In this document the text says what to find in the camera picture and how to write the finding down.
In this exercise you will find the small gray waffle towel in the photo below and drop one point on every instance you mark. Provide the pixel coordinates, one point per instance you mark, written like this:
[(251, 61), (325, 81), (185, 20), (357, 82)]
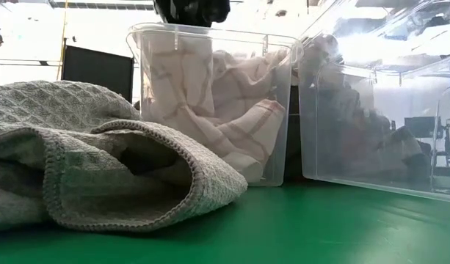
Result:
[(136, 105)]

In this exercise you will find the black background monitor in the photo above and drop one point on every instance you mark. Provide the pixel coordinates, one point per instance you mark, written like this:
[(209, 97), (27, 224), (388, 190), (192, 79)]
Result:
[(419, 127)]

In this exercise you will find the clear plastic bin with label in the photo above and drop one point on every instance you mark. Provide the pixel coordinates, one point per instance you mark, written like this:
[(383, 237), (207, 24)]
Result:
[(375, 165)]

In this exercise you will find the green table mat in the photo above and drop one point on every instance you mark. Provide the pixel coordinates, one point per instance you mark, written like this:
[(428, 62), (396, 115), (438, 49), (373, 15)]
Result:
[(320, 227)]

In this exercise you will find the light gray waffle towel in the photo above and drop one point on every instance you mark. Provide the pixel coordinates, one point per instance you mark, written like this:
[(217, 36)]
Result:
[(81, 176)]

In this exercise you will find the white checked kitchen towel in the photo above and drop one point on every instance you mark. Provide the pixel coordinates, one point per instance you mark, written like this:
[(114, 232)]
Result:
[(195, 91)]

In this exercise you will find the black standing panel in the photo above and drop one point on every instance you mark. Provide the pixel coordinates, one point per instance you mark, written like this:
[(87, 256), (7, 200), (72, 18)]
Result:
[(100, 73)]

